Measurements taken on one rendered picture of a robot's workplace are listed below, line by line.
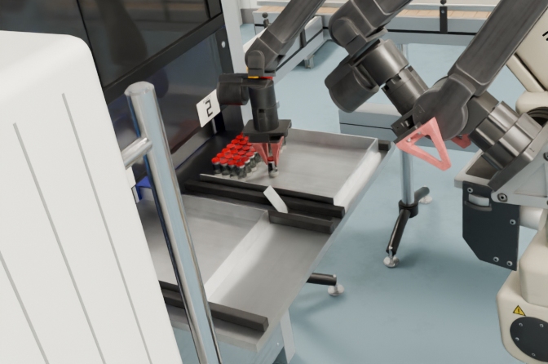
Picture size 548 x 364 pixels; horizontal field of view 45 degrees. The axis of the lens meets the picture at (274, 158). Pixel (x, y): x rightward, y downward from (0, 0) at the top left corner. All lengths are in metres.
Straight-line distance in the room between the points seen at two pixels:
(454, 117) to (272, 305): 0.48
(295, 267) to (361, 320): 1.16
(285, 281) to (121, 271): 0.72
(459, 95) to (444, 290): 1.64
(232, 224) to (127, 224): 0.87
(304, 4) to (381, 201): 1.69
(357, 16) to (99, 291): 0.60
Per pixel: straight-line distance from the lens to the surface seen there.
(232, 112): 1.77
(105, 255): 0.55
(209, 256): 1.35
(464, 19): 2.25
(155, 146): 0.59
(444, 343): 2.35
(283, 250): 1.33
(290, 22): 1.42
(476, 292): 2.53
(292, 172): 1.56
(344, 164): 1.57
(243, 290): 1.26
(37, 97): 0.48
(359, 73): 1.03
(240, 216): 1.43
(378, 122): 2.53
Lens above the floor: 1.69
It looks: 30 degrees down
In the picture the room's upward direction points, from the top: 9 degrees counter-clockwise
